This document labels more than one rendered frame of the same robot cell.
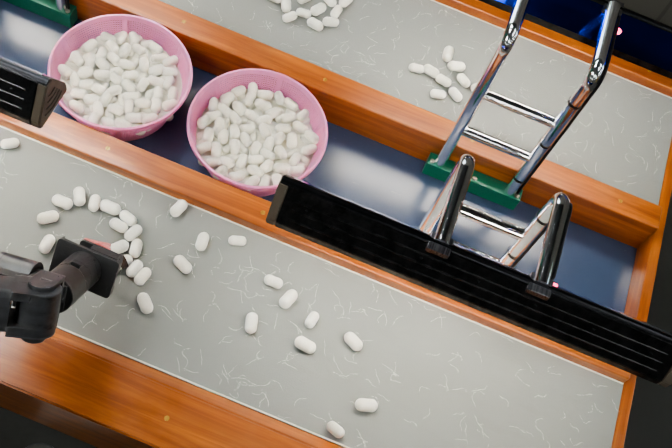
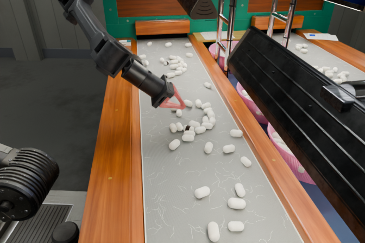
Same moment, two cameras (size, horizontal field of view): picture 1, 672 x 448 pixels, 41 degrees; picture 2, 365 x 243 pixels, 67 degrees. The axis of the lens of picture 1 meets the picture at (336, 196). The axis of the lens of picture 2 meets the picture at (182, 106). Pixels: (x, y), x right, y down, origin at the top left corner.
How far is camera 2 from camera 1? 1.11 m
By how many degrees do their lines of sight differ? 58
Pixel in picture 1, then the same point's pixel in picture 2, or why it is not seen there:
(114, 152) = (236, 102)
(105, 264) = (163, 88)
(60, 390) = (105, 135)
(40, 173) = (205, 96)
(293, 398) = not seen: outside the picture
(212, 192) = (258, 136)
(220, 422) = (120, 205)
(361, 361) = not seen: outside the picture
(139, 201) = (225, 123)
